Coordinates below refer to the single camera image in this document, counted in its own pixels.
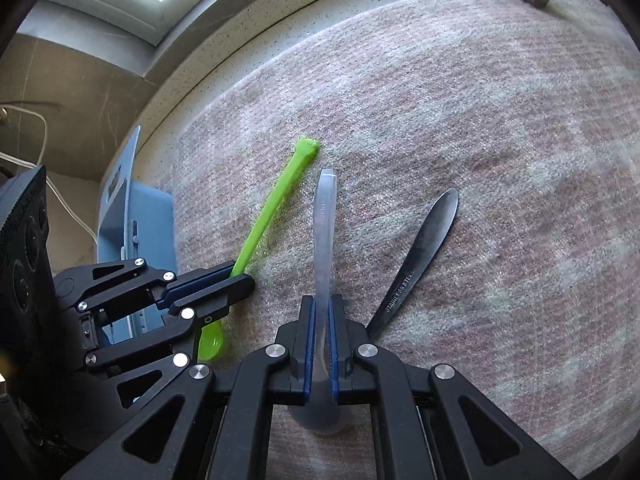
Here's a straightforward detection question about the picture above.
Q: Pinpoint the green plastic spoon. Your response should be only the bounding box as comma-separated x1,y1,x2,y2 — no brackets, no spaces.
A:
197,138,321,361

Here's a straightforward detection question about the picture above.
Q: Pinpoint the stainless steel knife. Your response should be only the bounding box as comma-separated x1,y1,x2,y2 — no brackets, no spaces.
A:
366,188,460,342

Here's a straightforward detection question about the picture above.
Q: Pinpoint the pink checked blanket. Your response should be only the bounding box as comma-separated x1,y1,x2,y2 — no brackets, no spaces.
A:
170,0,640,480

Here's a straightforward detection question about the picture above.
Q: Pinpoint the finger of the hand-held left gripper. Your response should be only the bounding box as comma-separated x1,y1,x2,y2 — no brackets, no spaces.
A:
54,257,241,313
75,274,256,410

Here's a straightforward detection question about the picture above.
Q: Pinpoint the blue plastic cutlery rack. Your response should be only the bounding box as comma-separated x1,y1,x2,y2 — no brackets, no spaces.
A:
96,126,178,346

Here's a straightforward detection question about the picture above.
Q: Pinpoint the clear plastic spoon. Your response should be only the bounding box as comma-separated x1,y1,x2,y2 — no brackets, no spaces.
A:
287,169,353,435

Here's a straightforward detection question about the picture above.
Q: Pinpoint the white cable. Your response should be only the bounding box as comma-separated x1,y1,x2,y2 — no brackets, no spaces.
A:
0,105,101,241

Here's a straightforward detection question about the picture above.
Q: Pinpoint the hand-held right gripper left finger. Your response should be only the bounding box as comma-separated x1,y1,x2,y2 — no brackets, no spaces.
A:
60,295,317,480

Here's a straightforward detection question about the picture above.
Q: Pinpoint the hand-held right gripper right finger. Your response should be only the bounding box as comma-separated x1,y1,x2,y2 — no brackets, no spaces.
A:
327,292,581,480

